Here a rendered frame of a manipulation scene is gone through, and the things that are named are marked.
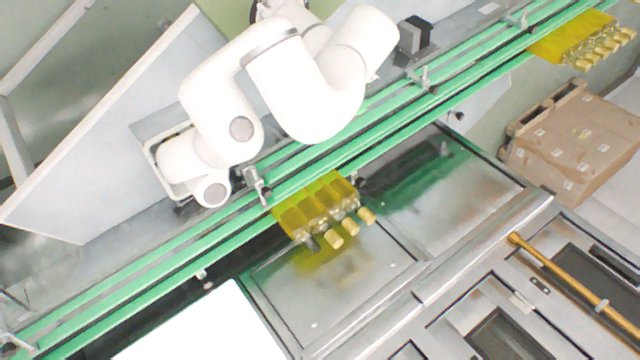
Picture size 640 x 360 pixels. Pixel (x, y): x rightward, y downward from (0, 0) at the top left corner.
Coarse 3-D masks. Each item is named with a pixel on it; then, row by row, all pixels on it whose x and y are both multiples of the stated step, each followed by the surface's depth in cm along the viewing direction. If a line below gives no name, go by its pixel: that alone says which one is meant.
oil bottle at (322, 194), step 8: (312, 184) 127; (320, 184) 127; (312, 192) 125; (320, 192) 125; (328, 192) 125; (320, 200) 123; (328, 200) 123; (336, 200) 122; (328, 208) 121; (336, 208) 121; (344, 208) 122; (328, 216) 123; (336, 216) 121
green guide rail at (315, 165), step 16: (576, 0) 170; (592, 0) 169; (560, 16) 164; (496, 48) 155; (512, 48) 154; (480, 64) 150; (448, 80) 146; (464, 80) 146; (416, 96) 143; (432, 96) 142; (400, 112) 138; (368, 128) 135; (384, 128) 134; (336, 144) 132; (352, 144) 131; (320, 160) 128; (336, 160) 128; (288, 176) 126; (304, 176) 125
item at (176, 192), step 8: (176, 128) 102; (184, 128) 112; (160, 136) 101; (144, 144) 100; (152, 144) 101; (160, 144) 111; (144, 152) 101; (152, 152) 111; (152, 160) 103; (160, 176) 108; (168, 184) 112; (176, 184) 119; (168, 192) 113; (176, 192) 117; (184, 192) 117; (176, 200) 116
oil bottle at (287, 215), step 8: (288, 200) 124; (272, 208) 123; (280, 208) 123; (288, 208) 122; (296, 208) 122; (280, 216) 121; (288, 216) 121; (296, 216) 120; (280, 224) 124; (288, 224) 119; (296, 224) 119; (304, 224) 118; (288, 232) 121; (296, 232) 117; (304, 232) 117; (296, 240) 119
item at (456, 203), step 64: (448, 128) 161; (384, 192) 147; (448, 192) 144; (512, 192) 142; (256, 256) 135; (448, 256) 128; (512, 256) 128; (576, 256) 127; (128, 320) 126; (384, 320) 116; (448, 320) 118; (512, 320) 116; (576, 320) 114
